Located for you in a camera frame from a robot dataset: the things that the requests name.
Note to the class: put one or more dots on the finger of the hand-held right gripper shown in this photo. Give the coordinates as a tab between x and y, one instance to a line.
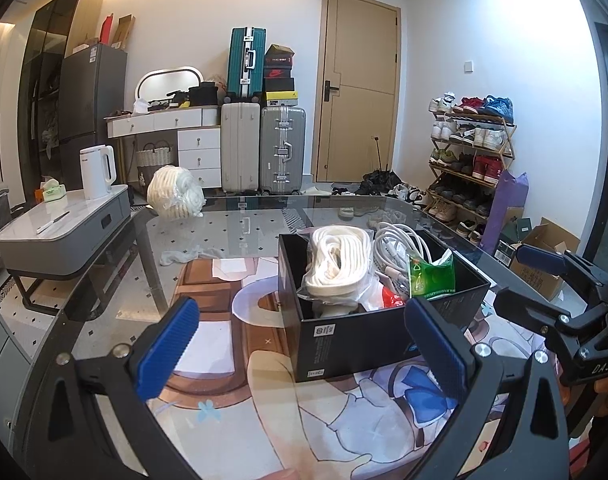
539	258
524	307

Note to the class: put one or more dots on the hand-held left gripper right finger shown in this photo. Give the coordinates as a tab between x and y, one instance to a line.
436	347

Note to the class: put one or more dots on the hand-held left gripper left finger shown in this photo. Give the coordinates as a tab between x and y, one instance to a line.
166	345

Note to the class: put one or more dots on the red snack packet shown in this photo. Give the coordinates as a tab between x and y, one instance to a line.
394	299

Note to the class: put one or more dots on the green snack packet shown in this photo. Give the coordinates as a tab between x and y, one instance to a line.
429	280

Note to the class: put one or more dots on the black cardboard box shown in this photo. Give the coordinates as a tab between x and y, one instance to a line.
334	345

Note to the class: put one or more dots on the open cardboard box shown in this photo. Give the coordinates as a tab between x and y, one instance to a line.
546	270

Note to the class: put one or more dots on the dark green box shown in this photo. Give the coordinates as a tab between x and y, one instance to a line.
514	230

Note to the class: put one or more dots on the purple bag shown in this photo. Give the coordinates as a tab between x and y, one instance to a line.
504	210

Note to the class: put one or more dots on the glass table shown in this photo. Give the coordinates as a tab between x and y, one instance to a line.
134	285

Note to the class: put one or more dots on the white crumpled cloth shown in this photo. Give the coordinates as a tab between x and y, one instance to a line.
184	256

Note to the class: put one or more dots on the group of shoes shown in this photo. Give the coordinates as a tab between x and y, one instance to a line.
484	165

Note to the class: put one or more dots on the printed cartoon table mat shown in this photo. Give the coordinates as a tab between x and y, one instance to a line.
264	410

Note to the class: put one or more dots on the wooden shoe rack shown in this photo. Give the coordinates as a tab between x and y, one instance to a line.
509	135

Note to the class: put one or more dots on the grey side table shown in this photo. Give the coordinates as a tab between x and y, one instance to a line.
59	245

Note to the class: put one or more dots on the white pen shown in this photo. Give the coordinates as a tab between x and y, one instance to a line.
53	222

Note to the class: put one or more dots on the black umbrella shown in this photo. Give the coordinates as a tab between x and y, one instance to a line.
381	182

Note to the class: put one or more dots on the wicker basket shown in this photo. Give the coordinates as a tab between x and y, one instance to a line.
154	162

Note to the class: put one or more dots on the white electric kettle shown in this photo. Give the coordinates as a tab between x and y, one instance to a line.
96	175

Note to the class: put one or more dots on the green tissue box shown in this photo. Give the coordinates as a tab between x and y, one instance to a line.
54	192

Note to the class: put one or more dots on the white dresser with drawers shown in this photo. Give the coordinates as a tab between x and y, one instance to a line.
199	150

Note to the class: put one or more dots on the beige suitcase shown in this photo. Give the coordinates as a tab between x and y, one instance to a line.
239	147

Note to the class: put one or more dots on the tan wooden door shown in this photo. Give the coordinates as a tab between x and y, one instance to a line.
364	125

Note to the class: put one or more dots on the silver suitcase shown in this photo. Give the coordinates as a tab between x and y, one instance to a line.
283	150

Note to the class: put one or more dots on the black bag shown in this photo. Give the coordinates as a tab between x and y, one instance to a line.
204	96

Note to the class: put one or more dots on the grey refrigerator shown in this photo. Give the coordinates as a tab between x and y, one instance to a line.
91	100

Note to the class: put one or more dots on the white framed mirror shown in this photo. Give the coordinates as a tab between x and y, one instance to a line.
159	82

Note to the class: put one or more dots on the black and yellow shoe box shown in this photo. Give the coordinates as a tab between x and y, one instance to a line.
281	100

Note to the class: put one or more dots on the plain black shoe box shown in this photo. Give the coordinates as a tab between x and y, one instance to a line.
280	85

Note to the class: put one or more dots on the dark glass cabinet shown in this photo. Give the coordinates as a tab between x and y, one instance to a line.
44	85

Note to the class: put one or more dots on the teal suitcase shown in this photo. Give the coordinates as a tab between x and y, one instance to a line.
246	65

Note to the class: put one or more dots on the black shoe box tan lid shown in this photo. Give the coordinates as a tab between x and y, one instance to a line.
280	51

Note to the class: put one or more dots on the flat cardboard box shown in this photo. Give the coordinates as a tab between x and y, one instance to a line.
123	32

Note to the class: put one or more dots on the red flat box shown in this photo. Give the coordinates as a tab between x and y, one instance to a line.
106	30

